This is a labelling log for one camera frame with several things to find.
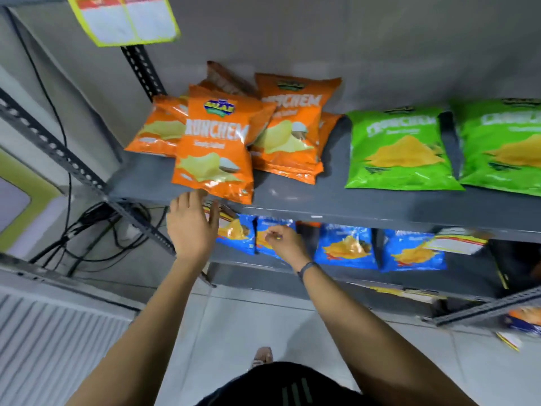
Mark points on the person's left hand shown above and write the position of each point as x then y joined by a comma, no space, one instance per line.
190,232

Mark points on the person's right hand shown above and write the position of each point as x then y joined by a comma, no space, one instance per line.
289,249

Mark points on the person's right fingers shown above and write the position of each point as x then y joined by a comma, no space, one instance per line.
279,238

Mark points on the person's left thumb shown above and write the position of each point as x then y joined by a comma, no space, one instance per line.
214,217

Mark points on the person's right forearm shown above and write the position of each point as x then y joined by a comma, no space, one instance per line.
372,338

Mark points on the person's left forearm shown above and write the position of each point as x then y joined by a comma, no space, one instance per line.
152,329

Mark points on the blue chips packet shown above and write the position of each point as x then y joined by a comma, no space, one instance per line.
412,251
239,234
346,247
264,232

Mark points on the black wristband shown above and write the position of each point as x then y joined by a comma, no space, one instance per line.
306,269

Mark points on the grey metal shelf rack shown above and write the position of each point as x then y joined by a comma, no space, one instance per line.
296,200

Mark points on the large orange chips packet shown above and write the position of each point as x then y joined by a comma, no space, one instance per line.
213,143

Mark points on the white power adapter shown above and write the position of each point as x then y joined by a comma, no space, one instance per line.
129,233

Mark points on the person's sandalled foot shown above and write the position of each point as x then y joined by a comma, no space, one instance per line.
262,357

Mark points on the person's black shorts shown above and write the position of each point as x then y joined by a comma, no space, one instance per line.
287,386

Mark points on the green chips packet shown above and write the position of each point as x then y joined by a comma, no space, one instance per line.
503,147
399,152

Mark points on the yellow-edged shelf label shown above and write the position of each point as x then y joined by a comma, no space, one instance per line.
456,243

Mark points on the yellow-bordered board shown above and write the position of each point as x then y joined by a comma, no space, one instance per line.
19,198

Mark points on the white ribbed panel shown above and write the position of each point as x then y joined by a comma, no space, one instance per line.
55,350

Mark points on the yellow-edged hanging sign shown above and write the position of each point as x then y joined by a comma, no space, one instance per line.
126,18

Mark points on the small yellow price tag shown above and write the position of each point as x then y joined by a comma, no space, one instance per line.
509,340

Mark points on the orange and blue snack packet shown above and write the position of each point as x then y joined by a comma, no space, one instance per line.
524,319

